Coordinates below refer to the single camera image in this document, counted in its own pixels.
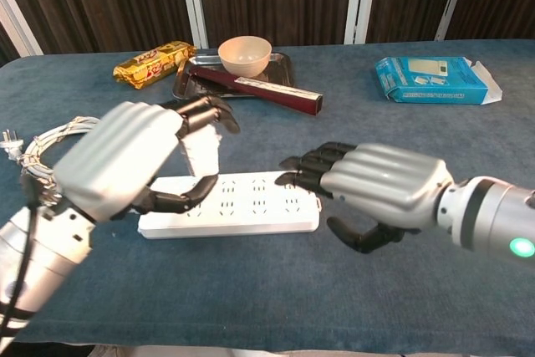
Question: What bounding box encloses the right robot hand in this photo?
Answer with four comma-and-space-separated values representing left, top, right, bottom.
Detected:
273, 141, 455, 254

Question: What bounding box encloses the beige bowl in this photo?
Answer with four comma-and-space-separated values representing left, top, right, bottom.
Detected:
217, 36, 273, 79

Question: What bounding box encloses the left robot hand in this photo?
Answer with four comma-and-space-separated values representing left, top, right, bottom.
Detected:
53, 95, 242, 224

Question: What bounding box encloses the white power strip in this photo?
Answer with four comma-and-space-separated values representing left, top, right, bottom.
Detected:
137, 171, 323, 241

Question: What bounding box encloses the blue tablecloth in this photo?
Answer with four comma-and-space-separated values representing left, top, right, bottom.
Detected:
0, 38, 535, 352

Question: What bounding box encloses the blue scale box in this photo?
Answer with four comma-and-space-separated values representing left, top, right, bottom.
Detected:
374, 54, 504, 105

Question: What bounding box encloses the white cable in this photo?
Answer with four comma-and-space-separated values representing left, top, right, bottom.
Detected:
0, 116, 102, 207

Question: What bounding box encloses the yellow snack package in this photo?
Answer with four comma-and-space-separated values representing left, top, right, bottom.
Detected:
113, 40, 197, 90

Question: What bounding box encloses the dark red long box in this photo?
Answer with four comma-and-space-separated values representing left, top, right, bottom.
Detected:
188, 64, 325, 116

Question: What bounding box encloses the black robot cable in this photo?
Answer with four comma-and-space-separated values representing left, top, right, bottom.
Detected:
0, 172, 43, 333

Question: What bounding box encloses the metal tray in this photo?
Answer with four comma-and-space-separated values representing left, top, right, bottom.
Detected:
171, 51, 296, 99

